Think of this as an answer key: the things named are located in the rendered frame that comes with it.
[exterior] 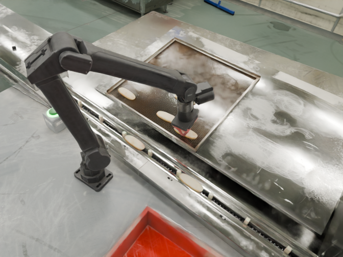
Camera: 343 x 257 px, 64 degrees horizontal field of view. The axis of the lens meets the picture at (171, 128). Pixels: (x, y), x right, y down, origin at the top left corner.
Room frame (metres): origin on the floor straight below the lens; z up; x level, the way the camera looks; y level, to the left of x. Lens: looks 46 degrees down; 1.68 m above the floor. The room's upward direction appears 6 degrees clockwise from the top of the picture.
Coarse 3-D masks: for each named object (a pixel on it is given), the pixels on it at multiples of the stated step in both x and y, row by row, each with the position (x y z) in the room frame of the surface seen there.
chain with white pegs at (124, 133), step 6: (78, 102) 0.90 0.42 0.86; (84, 108) 0.89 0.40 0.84; (102, 120) 0.82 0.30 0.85; (144, 150) 0.68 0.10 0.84; (150, 150) 0.66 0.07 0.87; (150, 156) 0.65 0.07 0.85; (162, 162) 0.63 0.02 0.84; (168, 168) 0.61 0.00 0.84; (204, 192) 0.52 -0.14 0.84; (210, 192) 0.51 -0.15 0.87; (210, 198) 0.49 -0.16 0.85; (228, 210) 0.46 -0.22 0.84; (246, 222) 0.42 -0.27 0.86; (252, 228) 0.41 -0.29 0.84; (270, 240) 0.37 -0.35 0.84; (288, 246) 0.35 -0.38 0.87; (288, 252) 0.33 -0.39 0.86
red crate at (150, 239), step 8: (144, 232) 0.37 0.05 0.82; (152, 232) 0.37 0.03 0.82; (136, 240) 0.34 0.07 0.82; (144, 240) 0.34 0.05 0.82; (152, 240) 0.34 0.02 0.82; (160, 240) 0.35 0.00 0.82; (168, 240) 0.35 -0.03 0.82; (136, 248) 0.31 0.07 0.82; (144, 248) 0.32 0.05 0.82; (152, 248) 0.32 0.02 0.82; (160, 248) 0.32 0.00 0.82; (168, 248) 0.32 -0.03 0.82; (176, 248) 0.33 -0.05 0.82; (128, 256) 0.29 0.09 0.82; (136, 256) 0.29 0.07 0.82; (144, 256) 0.29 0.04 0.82; (152, 256) 0.29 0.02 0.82; (160, 256) 0.30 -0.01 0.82; (168, 256) 0.30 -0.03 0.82; (176, 256) 0.30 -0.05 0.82; (184, 256) 0.30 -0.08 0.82; (192, 256) 0.31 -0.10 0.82
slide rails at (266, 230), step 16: (96, 112) 0.86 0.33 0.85; (128, 144) 0.70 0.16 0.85; (144, 144) 0.71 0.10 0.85; (176, 176) 0.57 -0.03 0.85; (192, 176) 0.58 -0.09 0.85; (208, 192) 0.52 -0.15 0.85; (240, 224) 0.41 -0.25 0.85; (256, 224) 0.42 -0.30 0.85; (288, 256) 0.32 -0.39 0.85; (304, 256) 0.33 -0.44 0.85
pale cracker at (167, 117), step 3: (159, 111) 0.85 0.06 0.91; (162, 111) 0.85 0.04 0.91; (159, 114) 0.83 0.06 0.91; (162, 114) 0.83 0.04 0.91; (165, 114) 0.83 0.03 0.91; (168, 114) 0.83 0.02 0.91; (162, 117) 0.81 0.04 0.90; (165, 117) 0.81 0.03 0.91; (168, 117) 0.81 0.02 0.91; (171, 117) 0.81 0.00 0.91; (174, 117) 0.81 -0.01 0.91; (165, 120) 0.80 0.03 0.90; (168, 120) 0.80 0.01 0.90; (171, 120) 0.80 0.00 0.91
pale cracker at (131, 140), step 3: (129, 135) 0.74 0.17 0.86; (126, 138) 0.72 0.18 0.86; (129, 138) 0.72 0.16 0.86; (132, 138) 0.72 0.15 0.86; (135, 138) 0.73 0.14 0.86; (129, 141) 0.71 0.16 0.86; (132, 141) 0.71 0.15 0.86; (135, 141) 0.71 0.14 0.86; (138, 141) 0.71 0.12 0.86; (132, 144) 0.69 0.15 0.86; (135, 144) 0.69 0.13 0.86; (138, 144) 0.70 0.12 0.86; (141, 144) 0.70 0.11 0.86; (135, 147) 0.68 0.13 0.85; (138, 147) 0.68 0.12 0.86; (141, 147) 0.68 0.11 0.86; (144, 147) 0.69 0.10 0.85
